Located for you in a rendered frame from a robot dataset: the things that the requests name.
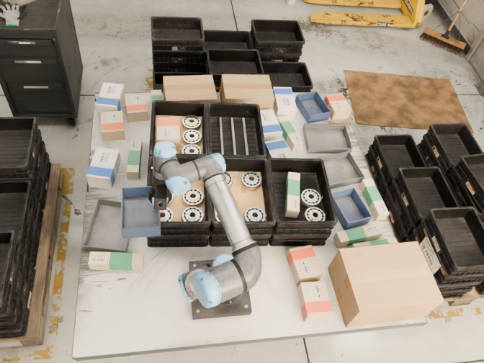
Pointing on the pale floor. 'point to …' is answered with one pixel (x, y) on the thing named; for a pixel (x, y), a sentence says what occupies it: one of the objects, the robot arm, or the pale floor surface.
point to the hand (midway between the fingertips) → (158, 207)
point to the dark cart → (42, 62)
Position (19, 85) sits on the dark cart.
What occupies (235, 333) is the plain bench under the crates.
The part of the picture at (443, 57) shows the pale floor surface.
